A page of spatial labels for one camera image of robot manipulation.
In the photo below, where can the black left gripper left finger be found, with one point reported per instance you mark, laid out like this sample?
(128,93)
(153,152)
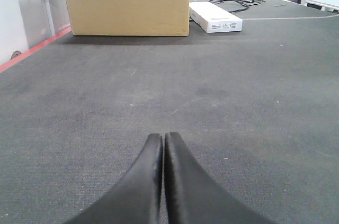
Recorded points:
(136,196)

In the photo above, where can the dark grey conveyor belt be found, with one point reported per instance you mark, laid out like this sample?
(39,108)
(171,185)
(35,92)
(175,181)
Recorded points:
(257,108)

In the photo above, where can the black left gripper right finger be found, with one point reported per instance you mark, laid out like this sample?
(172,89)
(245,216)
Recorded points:
(192,196)

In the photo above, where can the large cardboard box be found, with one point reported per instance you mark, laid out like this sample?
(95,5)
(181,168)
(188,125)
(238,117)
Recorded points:
(129,17)

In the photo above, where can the long white carton box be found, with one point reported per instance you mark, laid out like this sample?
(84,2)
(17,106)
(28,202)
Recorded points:
(214,19)

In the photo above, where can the red conveyor side rail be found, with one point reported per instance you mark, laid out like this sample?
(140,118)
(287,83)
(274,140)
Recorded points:
(34,49)

